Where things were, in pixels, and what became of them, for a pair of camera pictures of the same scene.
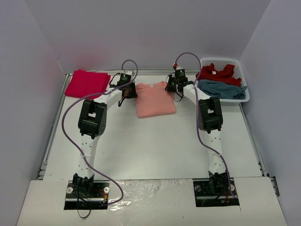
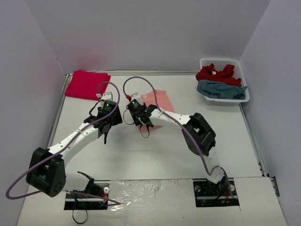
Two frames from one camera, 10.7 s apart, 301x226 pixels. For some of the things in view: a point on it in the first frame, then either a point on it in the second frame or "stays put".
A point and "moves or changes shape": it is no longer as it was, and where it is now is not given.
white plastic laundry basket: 219,64 stays put
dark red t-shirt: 209,73 stays put
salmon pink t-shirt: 154,100 moves or changes shape
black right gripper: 170,86 to 143,121
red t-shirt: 84,83 stays put
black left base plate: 96,198 stays put
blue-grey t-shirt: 221,90 stays put
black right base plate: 205,197 stays put
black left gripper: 131,91 to 105,128
